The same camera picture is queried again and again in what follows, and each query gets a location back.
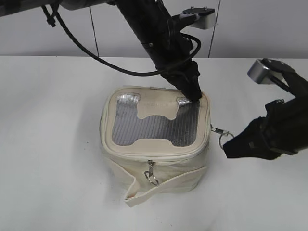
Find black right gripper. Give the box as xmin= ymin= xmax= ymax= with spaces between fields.
xmin=223 ymin=74 xmax=308 ymax=160

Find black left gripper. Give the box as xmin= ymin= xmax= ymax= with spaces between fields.
xmin=161 ymin=61 xmax=202 ymax=102

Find silver ring zipper pull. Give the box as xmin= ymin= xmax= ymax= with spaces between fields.
xmin=210 ymin=124 xmax=235 ymax=150
xmin=144 ymin=160 xmax=159 ymax=186

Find cream white zipper bag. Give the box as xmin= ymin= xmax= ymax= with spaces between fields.
xmin=100 ymin=86 xmax=211 ymax=207

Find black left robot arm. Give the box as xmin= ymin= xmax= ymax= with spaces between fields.
xmin=0 ymin=0 xmax=202 ymax=102

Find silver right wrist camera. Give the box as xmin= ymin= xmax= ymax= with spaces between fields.
xmin=247 ymin=58 xmax=295 ymax=93

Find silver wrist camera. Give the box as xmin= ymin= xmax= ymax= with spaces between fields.
xmin=172 ymin=7 xmax=216 ymax=31
xmin=247 ymin=58 xmax=295 ymax=93

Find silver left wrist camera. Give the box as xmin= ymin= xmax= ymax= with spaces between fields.
xmin=172 ymin=7 xmax=216 ymax=31

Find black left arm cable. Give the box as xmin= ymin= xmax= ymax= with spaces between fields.
xmin=41 ymin=4 xmax=202 ymax=77

